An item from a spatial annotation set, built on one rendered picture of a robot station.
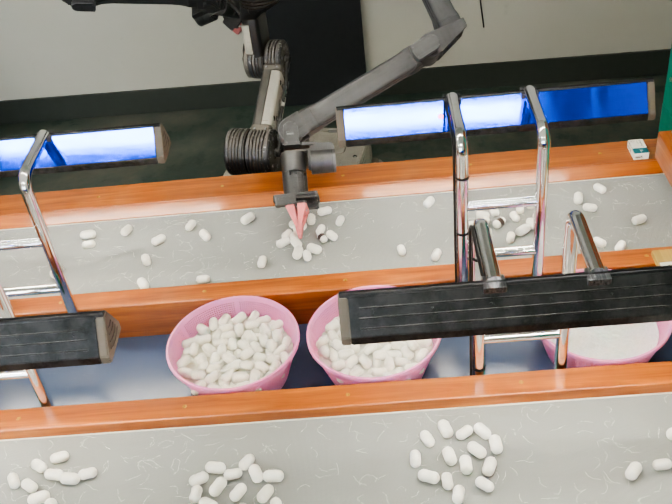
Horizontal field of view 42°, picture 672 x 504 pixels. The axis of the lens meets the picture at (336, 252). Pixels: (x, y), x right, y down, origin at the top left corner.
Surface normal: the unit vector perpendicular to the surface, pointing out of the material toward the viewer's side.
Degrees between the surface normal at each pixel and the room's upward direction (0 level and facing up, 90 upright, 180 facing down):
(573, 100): 58
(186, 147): 0
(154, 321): 90
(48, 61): 90
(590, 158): 0
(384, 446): 0
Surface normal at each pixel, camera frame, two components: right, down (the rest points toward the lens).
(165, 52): -0.03, 0.62
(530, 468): -0.10, -0.78
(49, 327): -0.05, 0.11
